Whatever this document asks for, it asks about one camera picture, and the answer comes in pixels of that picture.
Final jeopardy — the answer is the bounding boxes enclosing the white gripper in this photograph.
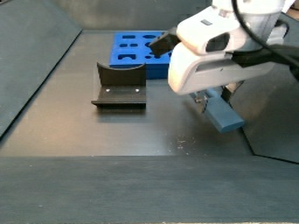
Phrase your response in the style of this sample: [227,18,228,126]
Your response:
[168,5,275,113]

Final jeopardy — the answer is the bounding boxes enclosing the light blue square-circle object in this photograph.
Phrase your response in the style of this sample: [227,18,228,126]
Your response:
[191,88,246,133]

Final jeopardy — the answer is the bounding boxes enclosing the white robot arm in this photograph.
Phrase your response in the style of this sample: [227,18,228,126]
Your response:
[168,0,287,109]

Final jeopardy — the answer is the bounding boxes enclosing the black curved fixture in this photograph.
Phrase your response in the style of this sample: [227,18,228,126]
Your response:
[91,64,145,109]

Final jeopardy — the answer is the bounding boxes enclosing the blue foam shape tray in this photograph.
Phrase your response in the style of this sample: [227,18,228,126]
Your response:
[109,31,172,80]

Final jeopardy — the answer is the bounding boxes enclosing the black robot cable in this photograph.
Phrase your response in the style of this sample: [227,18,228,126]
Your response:
[230,0,299,82]

